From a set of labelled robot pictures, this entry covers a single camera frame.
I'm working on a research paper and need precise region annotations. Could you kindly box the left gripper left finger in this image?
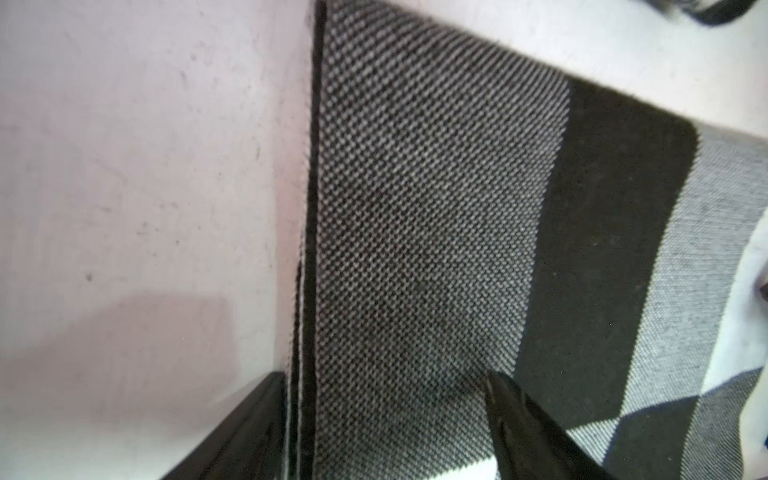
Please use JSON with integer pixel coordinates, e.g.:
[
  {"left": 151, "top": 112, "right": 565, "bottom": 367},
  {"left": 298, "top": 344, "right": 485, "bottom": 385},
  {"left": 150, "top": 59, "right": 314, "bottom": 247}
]
[{"left": 164, "top": 372, "right": 286, "bottom": 480}]

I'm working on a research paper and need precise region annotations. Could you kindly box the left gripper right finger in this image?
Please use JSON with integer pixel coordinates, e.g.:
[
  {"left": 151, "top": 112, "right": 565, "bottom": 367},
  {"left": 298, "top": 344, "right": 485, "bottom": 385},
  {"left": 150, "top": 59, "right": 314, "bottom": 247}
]
[{"left": 484, "top": 371, "right": 611, "bottom": 480}]

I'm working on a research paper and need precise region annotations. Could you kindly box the grey black checked scarf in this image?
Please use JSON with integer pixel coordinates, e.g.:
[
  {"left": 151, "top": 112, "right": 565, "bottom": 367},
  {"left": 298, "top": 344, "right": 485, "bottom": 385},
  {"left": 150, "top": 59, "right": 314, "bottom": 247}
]
[{"left": 286, "top": 1, "right": 767, "bottom": 479}]

